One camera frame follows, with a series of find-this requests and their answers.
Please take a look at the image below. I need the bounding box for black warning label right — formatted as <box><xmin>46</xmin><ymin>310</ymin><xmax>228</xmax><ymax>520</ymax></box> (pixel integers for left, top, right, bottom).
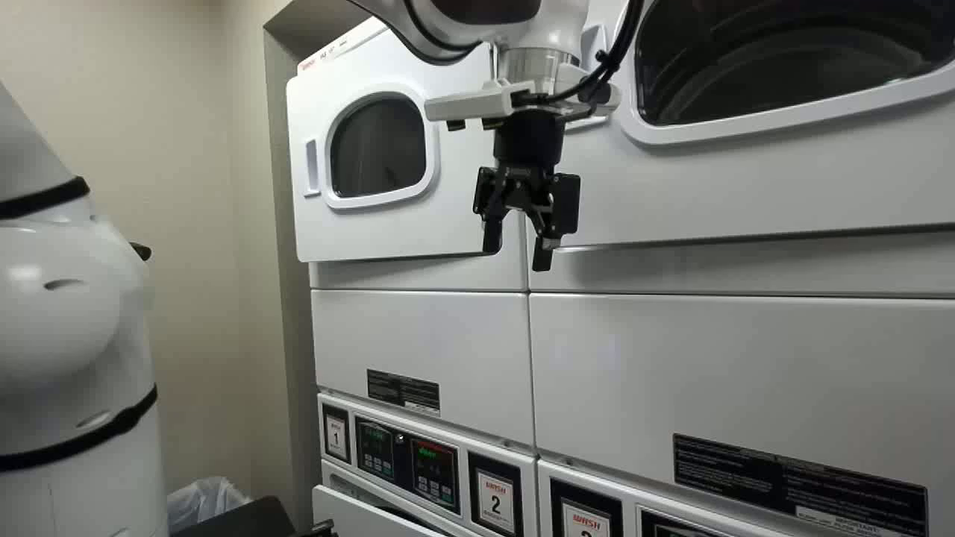
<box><xmin>671</xmin><ymin>435</ymin><xmax>933</xmax><ymax>537</ymax></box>

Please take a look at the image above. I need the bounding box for black warning label left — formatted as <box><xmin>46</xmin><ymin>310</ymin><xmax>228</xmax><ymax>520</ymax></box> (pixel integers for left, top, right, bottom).
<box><xmin>367</xmin><ymin>369</ymin><xmax>439</xmax><ymax>413</ymax></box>

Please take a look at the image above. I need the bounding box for right white stacked washer dryer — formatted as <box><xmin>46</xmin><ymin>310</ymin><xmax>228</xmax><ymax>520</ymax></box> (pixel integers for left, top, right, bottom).
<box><xmin>522</xmin><ymin>0</ymin><xmax>955</xmax><ymax>537</ymax></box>

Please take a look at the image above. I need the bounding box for white stacked washer dryer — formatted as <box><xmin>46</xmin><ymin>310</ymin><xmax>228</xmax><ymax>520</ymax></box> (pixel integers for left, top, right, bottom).
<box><xmin>522</xmin><ymin>0</ymin><xmax>955</xmax><ymax>537</ymax></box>
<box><xmin>283</xmin><ymin>14</ymin><xmax>543</xmax><ymax>537</ymax></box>

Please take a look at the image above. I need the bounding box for left white stacked washer dryer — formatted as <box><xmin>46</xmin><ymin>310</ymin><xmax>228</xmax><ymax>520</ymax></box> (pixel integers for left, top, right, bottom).
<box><xmin>283</xmin><ymin>14</ymin><xmax>543</xmax><ymax>537</ymax></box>

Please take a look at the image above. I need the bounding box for black warning label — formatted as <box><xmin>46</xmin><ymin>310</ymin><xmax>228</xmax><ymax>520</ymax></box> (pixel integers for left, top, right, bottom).
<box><xmin>671</xmin><ymin>435</ymin><xmax>933</xmax><ymax>537</ymax></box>
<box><xmin>367</xmin><ymin>369</ymin><xmax>439</xmax><ymax>413</ymax></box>

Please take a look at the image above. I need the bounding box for right dryer door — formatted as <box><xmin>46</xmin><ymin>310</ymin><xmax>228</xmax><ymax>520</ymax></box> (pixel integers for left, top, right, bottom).
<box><xmin>564</xmin><ymin>0</ymin><xmax>955</xmax><ymax>249</ymax></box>

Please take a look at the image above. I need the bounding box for clear plastic bag bin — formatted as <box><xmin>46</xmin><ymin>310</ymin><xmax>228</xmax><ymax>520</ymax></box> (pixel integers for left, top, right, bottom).
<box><xmin>169</xmin><ymin>478</ymin><xmax>252</xmax><ymax>537</ymax></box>

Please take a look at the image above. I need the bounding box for left washer control panel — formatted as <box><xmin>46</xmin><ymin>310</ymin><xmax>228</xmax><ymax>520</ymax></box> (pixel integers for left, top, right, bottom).
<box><xmin>310</xmin><ymin>393</ymin><xmax>542</xmax><ymax>537</ymax></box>

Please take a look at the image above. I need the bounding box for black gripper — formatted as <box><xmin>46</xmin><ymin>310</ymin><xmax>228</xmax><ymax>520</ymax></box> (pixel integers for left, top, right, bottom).
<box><xmin>472</xmin><ymin>111</ymin><xmax>580</xmax><ymax>273</ymax></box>

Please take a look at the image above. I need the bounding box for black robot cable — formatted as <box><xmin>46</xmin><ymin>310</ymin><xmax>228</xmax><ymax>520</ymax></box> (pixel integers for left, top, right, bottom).
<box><xmin>518</xmin><ymin>0</ymin><xmax>649</xmax><ymax>113</ymax></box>

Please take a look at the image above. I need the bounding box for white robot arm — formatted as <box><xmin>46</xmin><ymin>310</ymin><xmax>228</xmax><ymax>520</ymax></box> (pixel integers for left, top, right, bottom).
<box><xmin>0</xmin><ymin>0</ymin><xmax>646</xmax><ymax>537</ymax></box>

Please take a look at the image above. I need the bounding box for black object at bottom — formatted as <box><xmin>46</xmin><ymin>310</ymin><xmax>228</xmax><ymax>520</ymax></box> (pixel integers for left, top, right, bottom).
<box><xmin>173</xmin><ymin>495</ymin><xmax>331</xmax><ymax>537</ymax></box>

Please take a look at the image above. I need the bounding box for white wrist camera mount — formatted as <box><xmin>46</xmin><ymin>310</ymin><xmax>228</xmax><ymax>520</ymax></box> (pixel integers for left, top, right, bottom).
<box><xmin>425</xmin><ymin>85</ymin><xmax>533</xmax><ymax>123</ymax></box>

